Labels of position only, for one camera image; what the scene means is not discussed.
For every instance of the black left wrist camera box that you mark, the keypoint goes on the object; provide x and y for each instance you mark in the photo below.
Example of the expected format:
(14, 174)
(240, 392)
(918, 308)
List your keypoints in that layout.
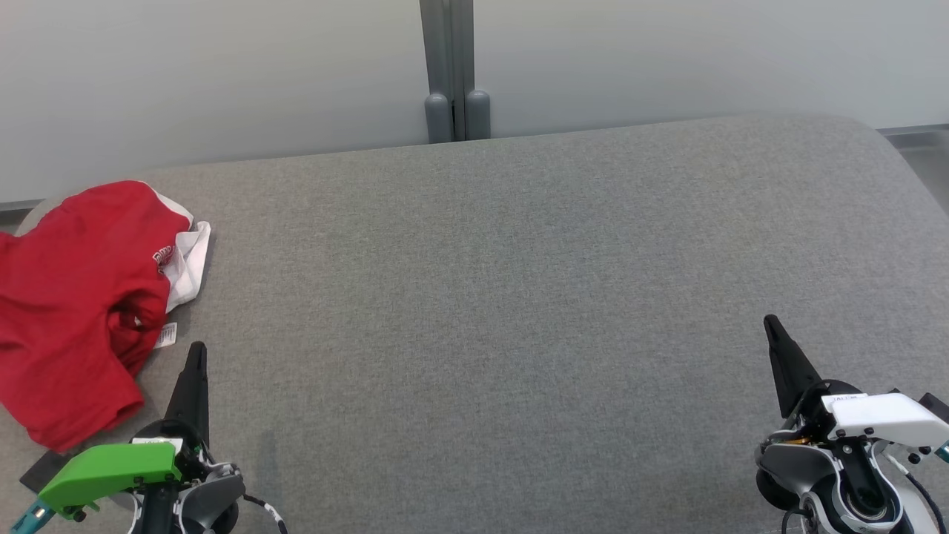
(41, 469)

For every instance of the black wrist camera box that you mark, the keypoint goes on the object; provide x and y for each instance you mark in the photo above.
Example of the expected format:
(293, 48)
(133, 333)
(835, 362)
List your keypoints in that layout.
(41, 469)
(936, 406)

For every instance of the grey partition post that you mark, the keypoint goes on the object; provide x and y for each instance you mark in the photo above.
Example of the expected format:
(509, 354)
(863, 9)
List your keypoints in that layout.
(445, 59)

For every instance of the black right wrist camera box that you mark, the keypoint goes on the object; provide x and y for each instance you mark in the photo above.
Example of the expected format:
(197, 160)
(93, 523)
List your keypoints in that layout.
(936, 406)

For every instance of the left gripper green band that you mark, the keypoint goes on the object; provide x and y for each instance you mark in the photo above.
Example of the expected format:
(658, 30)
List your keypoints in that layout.
(111, 471)

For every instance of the grey wall base strip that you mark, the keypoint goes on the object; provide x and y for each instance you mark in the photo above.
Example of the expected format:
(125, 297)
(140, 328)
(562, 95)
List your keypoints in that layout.
(919, 130)
(18, 205)

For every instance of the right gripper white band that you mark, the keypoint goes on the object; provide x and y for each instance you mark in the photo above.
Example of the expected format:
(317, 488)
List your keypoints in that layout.
(882, 419)

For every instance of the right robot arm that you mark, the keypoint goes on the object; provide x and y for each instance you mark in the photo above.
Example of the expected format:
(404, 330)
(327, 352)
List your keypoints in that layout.
(793, 467)

